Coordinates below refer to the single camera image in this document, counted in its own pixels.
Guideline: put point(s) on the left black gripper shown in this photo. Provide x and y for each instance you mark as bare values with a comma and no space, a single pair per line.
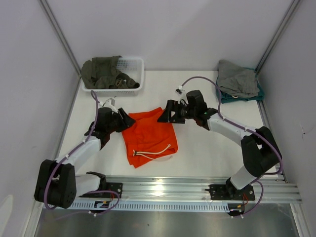
127,121

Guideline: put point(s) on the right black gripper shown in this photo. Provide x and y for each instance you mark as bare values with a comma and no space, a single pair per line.
172,105

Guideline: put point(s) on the orange shorts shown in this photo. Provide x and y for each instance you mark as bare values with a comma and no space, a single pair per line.
148,140

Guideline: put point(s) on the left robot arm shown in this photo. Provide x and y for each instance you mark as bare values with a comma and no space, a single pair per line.
58,185

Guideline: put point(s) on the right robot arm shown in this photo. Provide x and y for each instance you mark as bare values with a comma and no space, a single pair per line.
259,149

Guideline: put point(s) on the olive green shorts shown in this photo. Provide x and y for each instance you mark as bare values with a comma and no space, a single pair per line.
102,73

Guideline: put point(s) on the teal folded shorts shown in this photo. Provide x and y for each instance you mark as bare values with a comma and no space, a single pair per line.
226,98

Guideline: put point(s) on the grey folded shorts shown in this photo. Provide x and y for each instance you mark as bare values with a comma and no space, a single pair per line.
237,81

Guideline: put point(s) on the white plastic basket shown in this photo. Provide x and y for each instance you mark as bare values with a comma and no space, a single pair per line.
133,67

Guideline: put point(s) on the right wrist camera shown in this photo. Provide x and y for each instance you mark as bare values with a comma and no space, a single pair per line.
179,90

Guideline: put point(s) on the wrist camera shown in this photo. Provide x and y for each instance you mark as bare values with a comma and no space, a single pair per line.
179,90
110,103

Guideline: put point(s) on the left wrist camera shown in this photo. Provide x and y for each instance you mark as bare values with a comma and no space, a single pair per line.
110,103

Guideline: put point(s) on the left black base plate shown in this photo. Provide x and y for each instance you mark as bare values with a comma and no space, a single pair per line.
114,186

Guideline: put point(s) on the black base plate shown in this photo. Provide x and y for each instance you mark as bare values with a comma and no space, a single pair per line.
114,186
223,192

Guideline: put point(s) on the slotted cable duct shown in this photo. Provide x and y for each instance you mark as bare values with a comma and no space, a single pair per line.
150,206

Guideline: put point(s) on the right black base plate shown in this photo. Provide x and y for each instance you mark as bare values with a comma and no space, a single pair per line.
223,192

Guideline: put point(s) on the aluminium mounting rail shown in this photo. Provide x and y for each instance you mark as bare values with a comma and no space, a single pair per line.
193,189

